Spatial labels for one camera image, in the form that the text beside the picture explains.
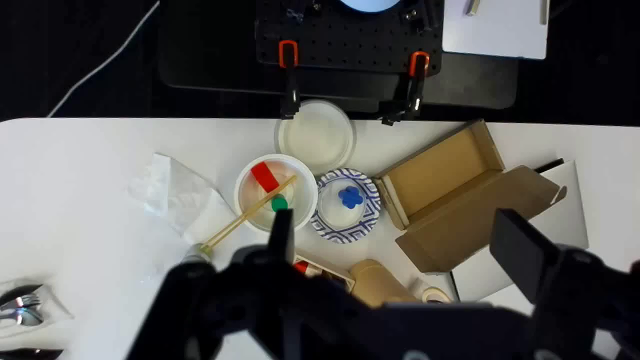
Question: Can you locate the plastic-wrapped cutlery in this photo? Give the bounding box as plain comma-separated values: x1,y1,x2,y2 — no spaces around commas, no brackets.
0,279,74,342

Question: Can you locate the white cable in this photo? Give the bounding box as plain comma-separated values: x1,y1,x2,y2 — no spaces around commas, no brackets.
47,0,161,119

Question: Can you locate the white napkin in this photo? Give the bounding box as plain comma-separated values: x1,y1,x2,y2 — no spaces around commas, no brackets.
127,152,237,247

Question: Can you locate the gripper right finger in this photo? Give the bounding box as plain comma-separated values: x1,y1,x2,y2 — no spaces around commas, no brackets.
489,209,640,360

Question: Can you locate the orange and black clamp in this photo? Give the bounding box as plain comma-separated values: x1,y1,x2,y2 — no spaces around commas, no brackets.
381,51,431,126
278,39,302,121

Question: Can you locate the white paper sheet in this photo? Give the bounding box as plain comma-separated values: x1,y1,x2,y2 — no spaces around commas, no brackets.
450,159,590,303

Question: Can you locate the beige cardboard tube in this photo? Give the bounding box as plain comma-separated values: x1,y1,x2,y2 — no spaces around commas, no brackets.
348,258,420,309

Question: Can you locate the roll of masking tape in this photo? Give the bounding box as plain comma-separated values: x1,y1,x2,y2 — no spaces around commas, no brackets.
421,285,454,304

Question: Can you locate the white board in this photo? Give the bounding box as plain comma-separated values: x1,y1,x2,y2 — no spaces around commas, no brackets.
442,0,551,61

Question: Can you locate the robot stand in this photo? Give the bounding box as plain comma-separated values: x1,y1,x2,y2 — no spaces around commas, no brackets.
159,0,519,114

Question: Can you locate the open cardboard box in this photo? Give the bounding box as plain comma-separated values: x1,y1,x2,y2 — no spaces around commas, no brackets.
373,118,569,274

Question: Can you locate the small clear plastic cup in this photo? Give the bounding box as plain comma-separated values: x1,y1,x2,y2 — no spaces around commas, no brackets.
318,176,375,230

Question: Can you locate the red block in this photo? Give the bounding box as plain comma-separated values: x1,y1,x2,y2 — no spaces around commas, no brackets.
250,161,280,194

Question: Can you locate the clear plastic lid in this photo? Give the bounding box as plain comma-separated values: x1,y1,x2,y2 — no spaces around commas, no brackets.
274,98,357,175

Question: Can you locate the blue patterned paper plate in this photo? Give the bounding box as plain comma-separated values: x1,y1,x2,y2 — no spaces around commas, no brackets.
309,168,382,245

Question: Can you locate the white bowl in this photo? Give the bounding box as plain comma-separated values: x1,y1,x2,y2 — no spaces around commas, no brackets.
233,153,319,234

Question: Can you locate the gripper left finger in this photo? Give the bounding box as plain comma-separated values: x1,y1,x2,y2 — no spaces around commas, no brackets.
126,209,321,360

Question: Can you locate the small box with red item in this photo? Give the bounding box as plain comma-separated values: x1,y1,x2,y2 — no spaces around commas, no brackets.
293,253,356,294

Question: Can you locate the pair of wooden chopsticks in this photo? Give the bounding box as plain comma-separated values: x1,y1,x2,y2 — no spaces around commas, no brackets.
200,174,298,254

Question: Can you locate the blue flower-shaped toy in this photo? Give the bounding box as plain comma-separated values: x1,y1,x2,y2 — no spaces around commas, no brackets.
337,186,365,210

